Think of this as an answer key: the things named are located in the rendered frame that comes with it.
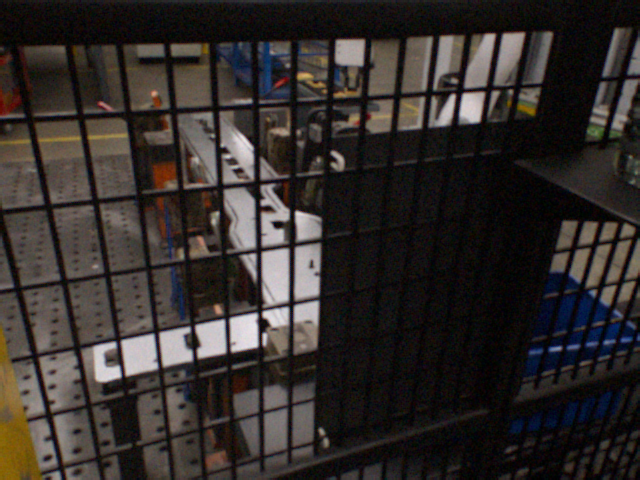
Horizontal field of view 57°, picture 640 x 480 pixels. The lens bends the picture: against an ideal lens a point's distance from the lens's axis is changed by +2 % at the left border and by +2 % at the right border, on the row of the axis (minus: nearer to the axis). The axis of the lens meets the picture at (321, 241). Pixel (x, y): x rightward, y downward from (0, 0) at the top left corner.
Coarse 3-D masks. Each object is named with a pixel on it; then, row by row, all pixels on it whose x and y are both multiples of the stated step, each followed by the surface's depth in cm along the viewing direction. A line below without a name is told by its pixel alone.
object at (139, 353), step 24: (264, 312) 99; (144, 336) 92; (168, 336) 93; (216, 336) 93; (240, 336) 93; (264, 336) 94; (96, 360) 87; (144, 360) 87; (168, 360) 88; (216, 360) 89; (120, 384) 84
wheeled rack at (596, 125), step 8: (480, 40) 563; (520, 96) 543; (528, 96) 537; (536, 96) 552; (520, 104) 529; (528, 104) 526; (536, 104) 525; (608, 104) 518; (528, 112) 522; (600, 112) 499; (608, 112) 493; (592, 120) 478; (600, 120) 471; (616, 120) 469; (624, 120) 481; (592, 128) 467; (600, 128) 464; (616, 128) 461; (600, 136) 462; (616, 144) 451
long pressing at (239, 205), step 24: (192, 120) 199; (192, 144) 177; (240, 144) 179; (264, 168) 161; (216, 192) 146; (240, 192) 146; (264, 192) 146; (240, 216) 133; (264, 216) 134; (288, 216) 134; (312, 216) 134; (240, 240) 123; (264, 240) 123; (264, 264) 114; (288, 264) 114; (264, 288) 107; (288, 288) 106; (312, 288) 107; (312, 312) 100
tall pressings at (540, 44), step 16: (544, 32) 574; (624, 32) 482; (544, 48) 546; (624, 48) 501; (528, 64) 571; (544, 64) 549; (608, 64) 493; (512, 80) 585; (528, 80) 597; (608, 96) 520; (624, 96) 482; (624, 112) 484
